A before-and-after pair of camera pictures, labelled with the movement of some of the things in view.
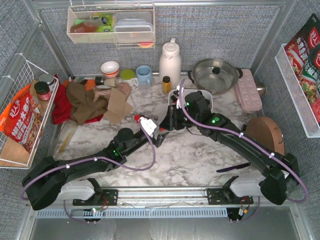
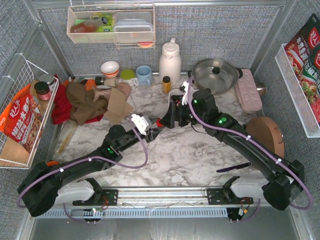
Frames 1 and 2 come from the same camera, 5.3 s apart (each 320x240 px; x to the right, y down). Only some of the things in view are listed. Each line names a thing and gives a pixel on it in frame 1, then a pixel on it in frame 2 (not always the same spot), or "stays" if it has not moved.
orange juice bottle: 166,84 stays
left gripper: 157,136 -> 149,133
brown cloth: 83,107 stays
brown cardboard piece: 118,107 stays
